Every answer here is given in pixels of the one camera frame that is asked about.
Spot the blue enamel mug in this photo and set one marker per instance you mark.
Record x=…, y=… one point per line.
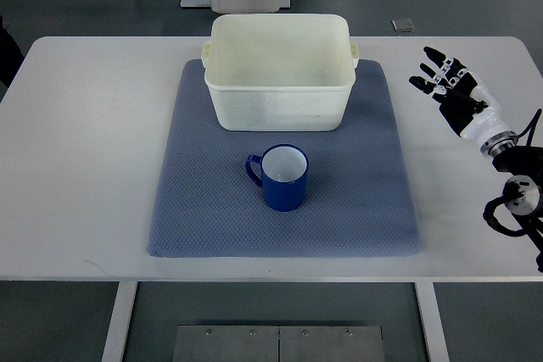
x=281, y=172

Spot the grey column base plate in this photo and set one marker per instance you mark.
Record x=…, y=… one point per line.
x=234, y=6

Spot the right white table leg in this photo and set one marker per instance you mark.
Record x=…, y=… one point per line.
x=431, y=322

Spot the small grey floor cover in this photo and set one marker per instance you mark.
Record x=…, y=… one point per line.
x=402, y=25

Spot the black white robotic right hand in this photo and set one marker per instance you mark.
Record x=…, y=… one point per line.
x=465, y=102

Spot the left white table leg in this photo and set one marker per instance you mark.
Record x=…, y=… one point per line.
x=120, y=321

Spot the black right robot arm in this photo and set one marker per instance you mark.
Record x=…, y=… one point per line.
x=522, y=192

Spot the white table leg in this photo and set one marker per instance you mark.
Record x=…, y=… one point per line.
x=120, y=321
x=431, y=322

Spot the metal floor plate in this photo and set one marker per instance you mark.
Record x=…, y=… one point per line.
x=279, y=343

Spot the blue textured mat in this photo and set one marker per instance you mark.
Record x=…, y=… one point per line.
x=331, y=194

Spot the white plastic box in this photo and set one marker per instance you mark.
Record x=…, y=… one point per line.
x=280, y=72

